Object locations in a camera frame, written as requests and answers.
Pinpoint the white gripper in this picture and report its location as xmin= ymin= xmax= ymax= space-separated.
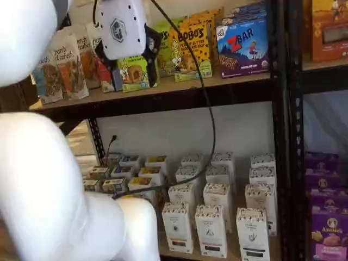
xmin=94 ymin=0 xmax=161 ymax=89

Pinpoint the white box green strip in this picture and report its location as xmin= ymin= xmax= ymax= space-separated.
xmin=250 ymin=153 xmax=276 ymax=171
xmin=248 ymin=166 xmax=277 ymax=187
xmin=244 ymin=183 xmax=277 ymax=237
xmin=235 ymin=207 xmax=269 ymax=261

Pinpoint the green Bobo's apple pie box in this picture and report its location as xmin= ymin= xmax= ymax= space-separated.
xmin=152 ymin=16 xmax=187 ymax=78
xmin=111 ymin=53 xmax=157 ymax=94

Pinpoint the yellow Bobo's peanut butter box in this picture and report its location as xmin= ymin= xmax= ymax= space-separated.
xmin=187 ymin=7 xmax=225 ymax=72
xmin=169 ymin=23 xmax=214 ymax=83

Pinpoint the tan particle board shelf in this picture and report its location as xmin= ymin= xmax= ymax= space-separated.
xmin=156 ymin=152 xmax=278 ymax=259
xmin=302 ymin=53 xmax=348 ymax=72
xmin=28 ymin=71 xmax=272 ymax=111

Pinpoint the black metal shelf rack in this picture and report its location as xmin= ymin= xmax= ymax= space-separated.
xmin=28 ymin=0 xmax=289 ymax=261
xmin=287 ymin=0 xmax=348 ymax=261

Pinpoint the purple ZBar box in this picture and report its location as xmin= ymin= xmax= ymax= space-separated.
xmin=216 ymin=18 xmax=270 ymax=79
xmin=225 ymin=1 xmax=269 ymax=27

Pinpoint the white yellow granola box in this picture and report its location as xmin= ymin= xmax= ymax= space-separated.
xmin=144 ymin=155 xmax=167 ymax=170
xmin=138 ymin=166 xmax=164 ymax=181
xmin=128 ymin=176 xmax=156 ymax=202

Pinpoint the green cereal box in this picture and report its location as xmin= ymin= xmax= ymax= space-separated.
xmin=89 ymin=166 xmax=111 ymax=181
xmin=82 ymin=178 xmax=102 ymax=193

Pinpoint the white box orange strip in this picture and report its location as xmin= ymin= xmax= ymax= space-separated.
xmin=175 ymin=165 xmax=201 ymax=186
xmin=167 ymin=183 xmax=198 ymax=208
xmin=180 ymin=153 xmax=203 ymax=170
xmin=161 ymin=202 xmax=194 ymax=254

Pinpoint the white box pink strip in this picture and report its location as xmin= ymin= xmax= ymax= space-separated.
xmin=205 ymin=164 xmax=232 ymax=186
xmin=194 ymin=204 xmax=228 ymax=258
xmin=203 ymin=182 xmax=232 ymax=232
xmin=210 ymin=152 xmax=235 ymax=170

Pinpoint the orange snack box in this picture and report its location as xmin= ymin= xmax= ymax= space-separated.
xmin=310 ymin=0 xmax=348 ymax=63

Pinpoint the purple Annie's snack box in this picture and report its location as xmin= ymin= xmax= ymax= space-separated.
xmin=304 ymin=151 xmax=340 ymax=172
xmin=309 ymin=187 xmax=348 ymax=210
xmin=310 ymin=206 xmax=348 ymax=261
xmin=305 ymin=167 xmax=341 ymax=191

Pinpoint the orange stripe granola bag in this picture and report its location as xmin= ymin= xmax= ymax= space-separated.
xmin=51 ymin=34 xmax=90 ymax=101
xmin=73 ymin=26 xmax=102 ymax=89

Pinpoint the blue stripe granola bag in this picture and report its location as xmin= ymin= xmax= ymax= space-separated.
xmin=34 ymin=50 xmax=64 ymax=105

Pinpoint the thin black camera cable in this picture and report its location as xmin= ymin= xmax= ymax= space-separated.
xmin=91 ymin=0 xmax=101 ymax=28

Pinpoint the black plug with cord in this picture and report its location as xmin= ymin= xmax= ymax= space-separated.
xmin=104 ymin=134 xmax=119 ymax=164

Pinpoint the long black robot cable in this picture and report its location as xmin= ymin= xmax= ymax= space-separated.
xmin=113 ymin=0 xmax=217 ymax=198

